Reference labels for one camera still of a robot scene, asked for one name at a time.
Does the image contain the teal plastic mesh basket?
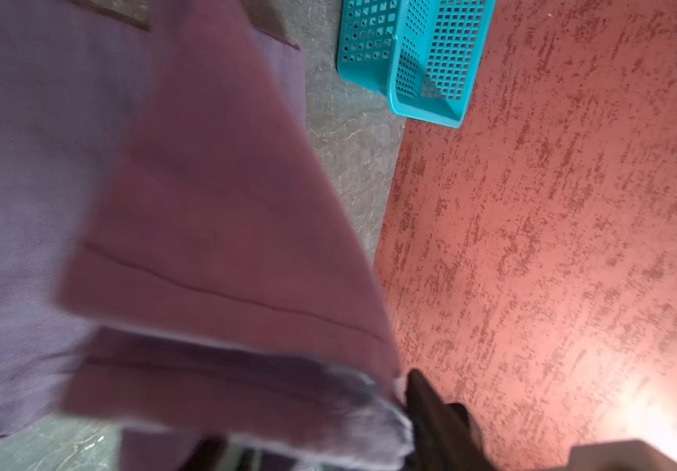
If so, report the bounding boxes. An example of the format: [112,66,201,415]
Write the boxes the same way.
[337,0,495,129]

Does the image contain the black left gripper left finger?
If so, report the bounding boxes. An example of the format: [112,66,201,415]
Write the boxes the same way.
[179,439,227,471]

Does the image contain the purple trousers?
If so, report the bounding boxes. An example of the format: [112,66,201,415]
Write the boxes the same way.
[0,1,414,470]

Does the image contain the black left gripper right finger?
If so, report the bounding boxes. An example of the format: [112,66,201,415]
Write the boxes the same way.
[404,369,495,470]

